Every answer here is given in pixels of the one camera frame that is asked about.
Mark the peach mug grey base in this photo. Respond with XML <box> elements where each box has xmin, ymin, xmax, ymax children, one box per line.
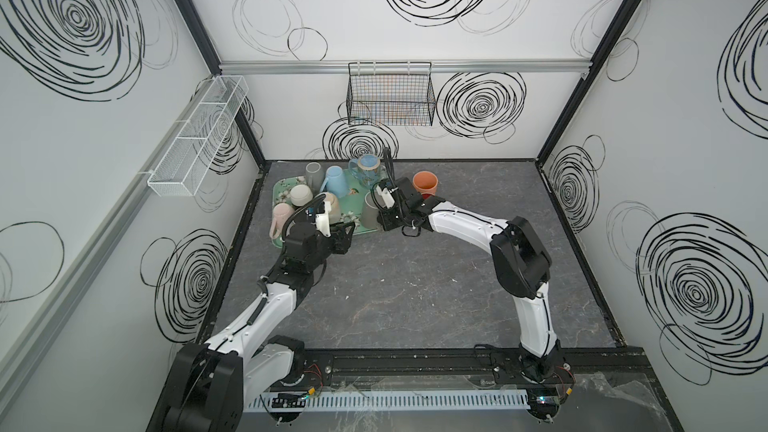
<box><xmin>412</xmin><ymin>171</ymin><xmax>439</xmax><ymax>196</ymax></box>

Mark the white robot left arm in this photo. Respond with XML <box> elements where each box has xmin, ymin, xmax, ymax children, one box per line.
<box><xmin>147</xmin><ymin>222</ymin><xmax>356</xmax><ymax>431</ymax></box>

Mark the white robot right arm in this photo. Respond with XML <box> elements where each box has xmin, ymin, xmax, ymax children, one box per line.
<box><xmin>371</xmin><ymin>177</ymin><xmax>562</xmax><ymax>383</ymax></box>

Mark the pale pink mug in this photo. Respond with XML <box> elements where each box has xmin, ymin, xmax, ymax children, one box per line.
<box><xmin>269</xmin><ymin>203</ymin><xmax>295</xmax><ymax>240</ymax></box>

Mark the blue butterfly mug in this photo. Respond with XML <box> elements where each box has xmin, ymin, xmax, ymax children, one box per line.
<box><xmin>348</xmin><ymin>154</ymin><xmax>382</xmax><ymax>189</ymax></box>

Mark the beige mug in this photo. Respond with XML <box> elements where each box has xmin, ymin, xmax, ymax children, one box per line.
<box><xmin>320</xmin><ymin>192</ymin><xmax>342</xmax><ymax>224</ymax></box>

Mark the light blue mug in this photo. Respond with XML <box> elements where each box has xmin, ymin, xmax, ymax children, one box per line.
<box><xmin>320</xmin><ymin>165</ymin><xmax>350</xmax><ymax>198</ymax></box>

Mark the mint green floral tray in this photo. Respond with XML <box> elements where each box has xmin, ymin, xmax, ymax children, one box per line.
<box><xmin>271</xmin><ymin>171</ymin><xmax>380</xmax><ymax>235</ymax></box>

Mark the grey tall cup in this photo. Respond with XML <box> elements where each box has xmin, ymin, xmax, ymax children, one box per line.
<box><xmin>304</xmin><ymin>162</ymin><xmax>325</xmax><ymax>194</ymax></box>

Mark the black wire basket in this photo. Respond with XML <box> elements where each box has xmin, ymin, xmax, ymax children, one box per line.
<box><xmin>345</xmin><ymin>72</ymin><xmax>437</xmax><ymax>127</ymax></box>

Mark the white wire wall shelf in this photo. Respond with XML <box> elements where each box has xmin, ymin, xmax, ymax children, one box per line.
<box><xmin>147</xmin><ymin>75</ymin><xmax>249</xmax><ymax>197</ymax></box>

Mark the white slotted cable duct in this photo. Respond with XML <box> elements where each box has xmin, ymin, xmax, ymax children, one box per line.
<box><xmin>245</xmin><ymin>389</ymin><xmax>530</xmax><ymax>413</ymax></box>

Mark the aluminium wall rail back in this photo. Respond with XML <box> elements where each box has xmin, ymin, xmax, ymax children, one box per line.
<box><xmin>220</xmin><ymin>58</ymin><xmax>592</xmax><ymax>75</ymax></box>

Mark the aluminium wall rail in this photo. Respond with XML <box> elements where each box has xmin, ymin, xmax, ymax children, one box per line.
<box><xmin>220</xmin><ymin>58</ymin><xmax>592</xmax><ymax>75</ymax></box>
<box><xmin>1</xmin><ymin>103</ymin><xmax>191</xmax><ymax>410</ymax></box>

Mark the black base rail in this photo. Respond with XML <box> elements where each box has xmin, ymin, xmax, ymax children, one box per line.
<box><xmin>179</xmin><ymin>344</ymin><xmax>652</xmax><ymax>388</ymax></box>

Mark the black corner frame post left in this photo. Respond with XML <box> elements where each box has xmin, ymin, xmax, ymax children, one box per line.
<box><xmin>173</xmin><ymin>0</ymin><xmax>269</xmax><ymax>172</ymax></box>

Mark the black corner frame post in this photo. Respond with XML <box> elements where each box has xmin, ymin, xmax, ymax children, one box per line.
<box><xmin>536</xmin><ymin>0</ymin><xmax>643</xmax><ymax>166</ymax></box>
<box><xmin>173</xmin><ymin>0</ymin><xmax>269</xmax><ymax>172</ymax></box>

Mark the aluminium wall rail left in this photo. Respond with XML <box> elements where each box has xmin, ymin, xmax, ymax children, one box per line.
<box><xmin>1</xmin><ymin>103</ymin><xmax>191</xmax><ymax>410</ymax></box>

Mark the black corner frame post right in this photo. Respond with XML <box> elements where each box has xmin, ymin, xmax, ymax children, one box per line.
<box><xmin>536</xmin><ymin>0</ymin><xmax>643</xmax><ymax>166</ymax></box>

